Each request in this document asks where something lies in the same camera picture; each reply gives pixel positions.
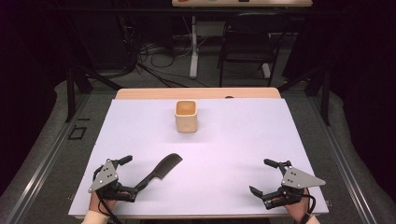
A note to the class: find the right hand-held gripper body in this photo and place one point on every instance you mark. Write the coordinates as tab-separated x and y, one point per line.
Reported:
297	179

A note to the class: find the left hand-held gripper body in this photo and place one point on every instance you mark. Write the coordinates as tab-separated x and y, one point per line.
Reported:
104	179

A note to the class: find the black comb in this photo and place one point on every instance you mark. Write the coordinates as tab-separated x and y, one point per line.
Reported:
168	165

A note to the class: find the beige square cup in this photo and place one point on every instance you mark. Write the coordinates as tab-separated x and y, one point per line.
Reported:
186	123

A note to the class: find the person's left hand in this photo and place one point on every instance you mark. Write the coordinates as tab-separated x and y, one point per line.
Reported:
101	203

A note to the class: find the person's right hand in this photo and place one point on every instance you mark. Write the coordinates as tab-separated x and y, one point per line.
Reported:
297	210

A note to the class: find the black metal stand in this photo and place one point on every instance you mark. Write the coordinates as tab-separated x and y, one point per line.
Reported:
70	93
326	93

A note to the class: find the black folding chair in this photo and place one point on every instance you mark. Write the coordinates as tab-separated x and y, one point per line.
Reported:
246	46

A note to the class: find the beige desk with white legs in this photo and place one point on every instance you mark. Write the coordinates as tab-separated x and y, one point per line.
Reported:
194	46

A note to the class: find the aluminium floor rail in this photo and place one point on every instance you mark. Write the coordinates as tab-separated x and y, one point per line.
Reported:
46	161
342	161

